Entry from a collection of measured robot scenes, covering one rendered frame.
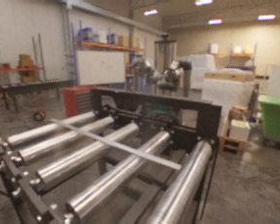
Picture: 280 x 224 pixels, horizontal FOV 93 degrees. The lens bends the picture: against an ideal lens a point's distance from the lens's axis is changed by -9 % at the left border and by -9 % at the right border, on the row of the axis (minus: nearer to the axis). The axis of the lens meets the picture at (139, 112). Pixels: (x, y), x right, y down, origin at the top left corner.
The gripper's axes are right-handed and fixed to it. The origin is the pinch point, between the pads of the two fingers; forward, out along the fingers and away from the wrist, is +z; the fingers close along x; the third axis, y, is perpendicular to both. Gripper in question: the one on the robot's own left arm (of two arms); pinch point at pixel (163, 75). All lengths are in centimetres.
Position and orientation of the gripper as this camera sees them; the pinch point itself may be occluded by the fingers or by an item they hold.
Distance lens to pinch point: 125.4
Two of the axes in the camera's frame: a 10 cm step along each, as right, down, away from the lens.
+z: -5.7, 2.5, -7.8
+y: 8.2, 1.7, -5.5
